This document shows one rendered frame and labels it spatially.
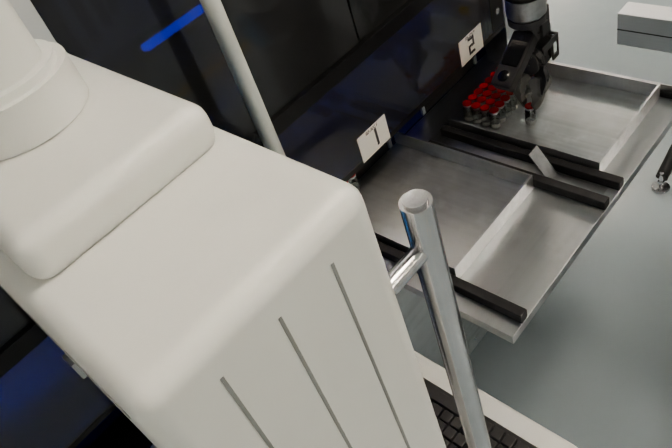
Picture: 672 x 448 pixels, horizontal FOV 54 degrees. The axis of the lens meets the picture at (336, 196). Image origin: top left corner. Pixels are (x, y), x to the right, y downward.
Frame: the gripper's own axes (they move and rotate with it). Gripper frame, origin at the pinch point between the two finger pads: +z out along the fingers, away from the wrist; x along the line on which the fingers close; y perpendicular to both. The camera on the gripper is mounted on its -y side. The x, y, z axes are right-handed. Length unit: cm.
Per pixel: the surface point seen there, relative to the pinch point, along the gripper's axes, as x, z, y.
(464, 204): -1.0, 5.0, -26.4
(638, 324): -16, 93, 22
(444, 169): 8.4, 5.0, -19.7
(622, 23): 24, 42, 96
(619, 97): -12.5, 5.0, 14.6
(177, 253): -33, -62, -88
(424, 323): 16, 52, -31
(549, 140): -6.3, 5.0, -3.2
